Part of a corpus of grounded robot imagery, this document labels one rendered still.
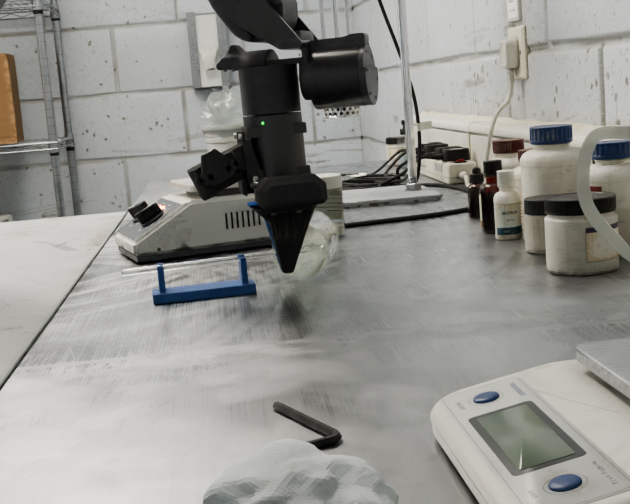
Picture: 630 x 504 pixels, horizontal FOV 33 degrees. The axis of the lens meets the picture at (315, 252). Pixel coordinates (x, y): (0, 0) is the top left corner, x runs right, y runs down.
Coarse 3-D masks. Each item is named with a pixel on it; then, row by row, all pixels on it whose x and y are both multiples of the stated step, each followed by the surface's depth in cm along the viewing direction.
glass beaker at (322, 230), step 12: (312, 216) 112; (324, 216) 115; (312, 228) 108; (324, 228) 110; (336, 228) 116; (312, 240) 108; (324, 240) 108; (336, 240) 114; (312, 252) 109; (324, 252) 108; (336, 252) 116; (276, 264) 109; (300, 264) 109; (312, 264) 109; (324, 264) 109; (288, 276) 110; (300, 276) 109; (312, 276) 109
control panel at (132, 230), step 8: (160, 200) 140; (168, 200) 137; (168, 208) 133; (176, 208) 130; (128, 224) 138; (136, 224) 136; (152, 224) 130; (120, 232) 137; (128, 232) 134; (136, 232) 132; (144, 232) 129
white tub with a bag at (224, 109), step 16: (208, 96) 246; (224, 96) 243; (240, 96) 243; (208, 112) 248; (224, 112) 241; (240, 112) 241; (208, 128) 242; (224, 128) 240; (240, 128) 240; (208, 144) 245; (224, 144) 242
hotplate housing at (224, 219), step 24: (192, 192) 136; (240, 192) 134; (168, 216) 129; (192, 216) 130; (216, 216) 131; (240, 216) 132; (120, 240) 136; (144, 240) 128; (168, 240) 129; (192, 240) 130; (216, 240) 131; (240, 240) 133; (264, 240) 134
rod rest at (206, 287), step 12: (156, 264) 105; (240, 264) 104; (240, 276) 106; (168, 288) 105; (180, 288) 105; (192, 288) 104; (204, 288) 104; (216, 288) 104; (228, 288) 104; (240, 288) 104; (252, 288) 104; (156, 300) 103; (168, 300) 103; (180, 300) 103; (192, 300) 103
